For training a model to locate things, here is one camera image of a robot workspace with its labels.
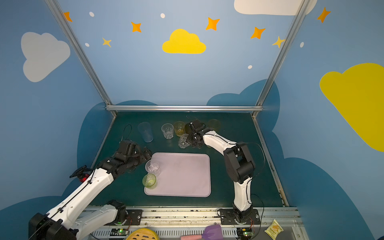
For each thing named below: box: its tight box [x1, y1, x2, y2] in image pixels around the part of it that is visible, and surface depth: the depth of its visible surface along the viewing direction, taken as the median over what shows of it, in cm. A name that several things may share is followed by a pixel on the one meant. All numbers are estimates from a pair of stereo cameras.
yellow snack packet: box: [264, 219, 284, 240], surface depth 72 cm
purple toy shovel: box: [180, 224, 224, 240], surface depth 71 cm
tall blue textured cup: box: [138, 122, 154, 143], surface depth 102 cm
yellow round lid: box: [125, 228, 160, 240], surface depth 69 cm
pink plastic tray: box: [144, 152, 212, 198], surface depth 91 cm
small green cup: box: [142, 173, 157, 190], surface depth 86 cm
